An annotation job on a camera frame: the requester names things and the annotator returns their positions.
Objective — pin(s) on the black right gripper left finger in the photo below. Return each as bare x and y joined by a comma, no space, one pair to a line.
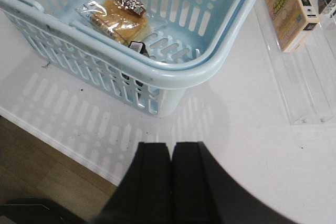
143,195

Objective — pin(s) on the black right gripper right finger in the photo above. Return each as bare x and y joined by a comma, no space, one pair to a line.
203,192

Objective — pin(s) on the light blue plastic basket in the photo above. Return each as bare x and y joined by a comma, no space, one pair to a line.
188,42

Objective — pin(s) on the beige tissue pack box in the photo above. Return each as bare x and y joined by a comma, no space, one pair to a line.
293,21

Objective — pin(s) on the packaged bread slice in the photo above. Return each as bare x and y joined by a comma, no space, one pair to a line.
123,21

